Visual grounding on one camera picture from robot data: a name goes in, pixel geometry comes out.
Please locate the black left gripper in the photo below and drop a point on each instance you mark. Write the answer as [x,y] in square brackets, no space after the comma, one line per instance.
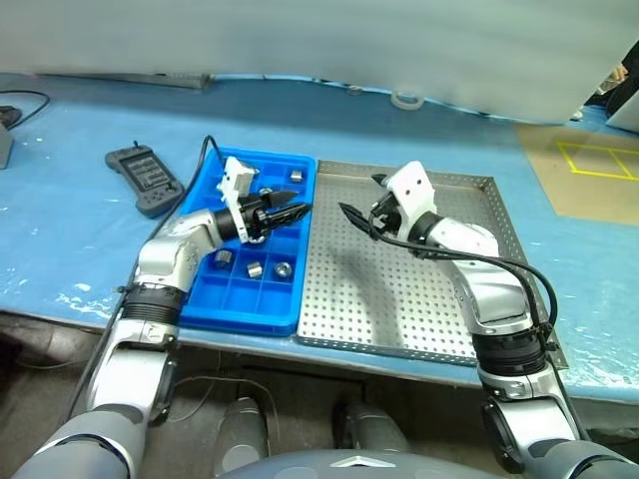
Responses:
[254,219]

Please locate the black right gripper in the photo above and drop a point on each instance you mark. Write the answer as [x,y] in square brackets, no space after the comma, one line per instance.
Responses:
[387,217]

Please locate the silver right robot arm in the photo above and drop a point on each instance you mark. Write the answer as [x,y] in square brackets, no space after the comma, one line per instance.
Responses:
[494,289]

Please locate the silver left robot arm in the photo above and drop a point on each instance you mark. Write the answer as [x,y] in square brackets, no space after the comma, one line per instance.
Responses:
[165,254]

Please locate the blue compartment tray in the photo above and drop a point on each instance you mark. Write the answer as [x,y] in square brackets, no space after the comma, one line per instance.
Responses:
[249,309]

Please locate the grey metal box device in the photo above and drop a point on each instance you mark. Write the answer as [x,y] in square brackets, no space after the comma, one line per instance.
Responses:
[5,147]

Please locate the white tape roll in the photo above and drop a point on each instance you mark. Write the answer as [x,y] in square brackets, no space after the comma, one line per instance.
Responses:
[407,107]

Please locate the perforated metal tray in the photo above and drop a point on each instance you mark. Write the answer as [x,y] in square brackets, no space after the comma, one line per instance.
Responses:
[349,299]

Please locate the black handheld controller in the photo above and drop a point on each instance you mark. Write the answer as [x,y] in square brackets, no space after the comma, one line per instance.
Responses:
[145,174]

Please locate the dark rounded shape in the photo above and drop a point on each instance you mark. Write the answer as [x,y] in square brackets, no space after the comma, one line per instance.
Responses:
[374,429]
[242,434]

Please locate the grey robot torso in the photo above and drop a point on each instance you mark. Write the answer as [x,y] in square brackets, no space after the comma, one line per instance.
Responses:
[349,466]

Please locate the person in black clothes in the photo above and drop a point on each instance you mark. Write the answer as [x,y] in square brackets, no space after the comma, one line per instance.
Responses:
[616,92]

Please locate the white panel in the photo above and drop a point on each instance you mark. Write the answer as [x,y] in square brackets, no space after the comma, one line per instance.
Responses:
[626,115]

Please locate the black round disc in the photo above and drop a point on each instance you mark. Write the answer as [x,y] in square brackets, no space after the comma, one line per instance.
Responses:
[9,116]

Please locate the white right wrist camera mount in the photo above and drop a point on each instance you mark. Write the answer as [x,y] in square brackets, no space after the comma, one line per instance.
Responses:
[412,184]

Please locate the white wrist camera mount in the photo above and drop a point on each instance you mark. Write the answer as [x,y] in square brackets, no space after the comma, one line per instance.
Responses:
[234,172]
[412,184]

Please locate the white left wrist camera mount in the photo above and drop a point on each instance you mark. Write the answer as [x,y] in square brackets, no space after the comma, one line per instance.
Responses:
[234,172]

